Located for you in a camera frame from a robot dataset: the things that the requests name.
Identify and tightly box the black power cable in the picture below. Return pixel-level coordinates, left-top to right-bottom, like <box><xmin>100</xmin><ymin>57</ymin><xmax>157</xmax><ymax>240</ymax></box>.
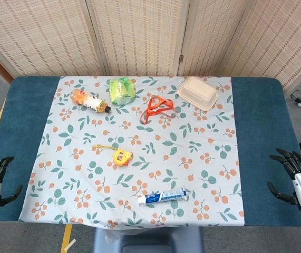
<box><xmin>289</xmin><ymin>86</ymin><xmax>301</xmax><ymax>104</ymax></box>

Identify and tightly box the dark blue table cover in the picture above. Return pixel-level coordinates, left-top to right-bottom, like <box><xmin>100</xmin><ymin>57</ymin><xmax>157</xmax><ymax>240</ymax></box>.
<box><xmin>0</xmin><ymin>75</ymin><xmax>301</xmax><ymax>228</ymax></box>

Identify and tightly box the woven folding screen panel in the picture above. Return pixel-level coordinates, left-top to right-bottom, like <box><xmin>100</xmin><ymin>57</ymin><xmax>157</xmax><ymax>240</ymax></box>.
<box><xmin>0</xmin><ymin>0</ymin><xmax>109</xmax><ymax>77</ymax></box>
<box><xmin>220</xmin><ymin>0</ymin><xmax>301</xmax><ymax>91</ymax></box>
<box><xmin>178</xmin><ymin>0</ymin><xmax>251</xmax><ymax>77</ymax></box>
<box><xmin>85</xmin><ymin>0</ymin><xmax>193</xmax><ymax>77</ymax></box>

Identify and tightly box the green snack package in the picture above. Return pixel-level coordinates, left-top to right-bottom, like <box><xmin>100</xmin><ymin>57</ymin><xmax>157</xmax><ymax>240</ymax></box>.
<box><xmin>109</xmin><ymin>76</ymin><xmax>137</xmax><ymax>106</ymax></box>

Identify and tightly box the beige takeaway food box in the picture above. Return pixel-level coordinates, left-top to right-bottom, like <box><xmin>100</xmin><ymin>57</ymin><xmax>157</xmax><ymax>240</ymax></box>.
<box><xmin>176</xmin><ymin>76</ymin><xmax>219</xmax><ymax>112</ymax></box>

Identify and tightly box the yellow tape measure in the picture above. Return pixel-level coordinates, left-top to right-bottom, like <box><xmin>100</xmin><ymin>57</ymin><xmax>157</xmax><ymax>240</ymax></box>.
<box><xmin>92</xmin><ymin>144</ymin><xmax>134</xmax><ymax>168</ymax></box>

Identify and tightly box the orange lanyard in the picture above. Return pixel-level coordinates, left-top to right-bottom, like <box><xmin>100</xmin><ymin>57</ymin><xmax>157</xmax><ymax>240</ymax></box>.
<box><xmin>139</xmin><ymin>95</ymin><xmax>178</xmax><ymax>125</ymax></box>

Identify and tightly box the floral patterned tablecloth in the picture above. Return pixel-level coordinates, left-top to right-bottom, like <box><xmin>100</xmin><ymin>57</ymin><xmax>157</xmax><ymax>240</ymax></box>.
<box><xmin>18</xmin><ymin>75</ymin><xmax>246</xmax><ymax>229</ymax></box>

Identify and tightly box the orange drink bottle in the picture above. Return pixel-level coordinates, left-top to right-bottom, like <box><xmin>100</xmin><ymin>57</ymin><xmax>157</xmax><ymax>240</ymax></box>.
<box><xmin>71</xmin><ymin>89</ymin><xmax>112</xmax><ymax>114</ymax></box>

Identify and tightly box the blue white toothpaste tube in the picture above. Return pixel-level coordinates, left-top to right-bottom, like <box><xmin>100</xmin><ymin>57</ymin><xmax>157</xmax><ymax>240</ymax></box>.
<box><xmin>138</xmin><ymin>187</ymin><xmax>189</xmax><ymax>208</ymax></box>

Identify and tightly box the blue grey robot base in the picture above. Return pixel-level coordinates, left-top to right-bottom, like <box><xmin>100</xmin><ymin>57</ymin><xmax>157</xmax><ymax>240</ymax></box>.
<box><xmin>92</xmin><ymin>226</ymin><xmax>204</xmax><ymax>253</ymax></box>

